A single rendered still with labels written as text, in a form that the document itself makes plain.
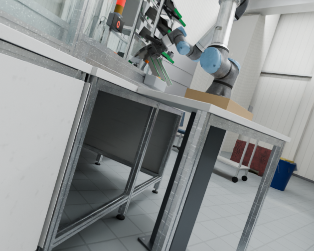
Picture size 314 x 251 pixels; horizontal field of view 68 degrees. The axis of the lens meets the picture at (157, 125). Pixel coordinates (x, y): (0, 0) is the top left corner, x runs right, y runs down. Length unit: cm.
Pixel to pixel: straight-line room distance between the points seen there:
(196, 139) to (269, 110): 891
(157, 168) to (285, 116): 760
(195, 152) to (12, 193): 59
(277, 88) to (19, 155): 950
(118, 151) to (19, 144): 181
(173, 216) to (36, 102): 61
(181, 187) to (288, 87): 901
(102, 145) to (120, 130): 27
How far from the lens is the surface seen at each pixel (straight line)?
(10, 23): 67
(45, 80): 72
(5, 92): 66
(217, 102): 119
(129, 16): 308
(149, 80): 136
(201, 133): 86
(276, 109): 964
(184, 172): 88
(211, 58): 124
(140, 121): 236
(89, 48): 93
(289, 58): 1016
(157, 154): 231
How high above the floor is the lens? 79
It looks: 4 degrees down
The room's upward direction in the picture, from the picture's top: 18 degrees clockwise
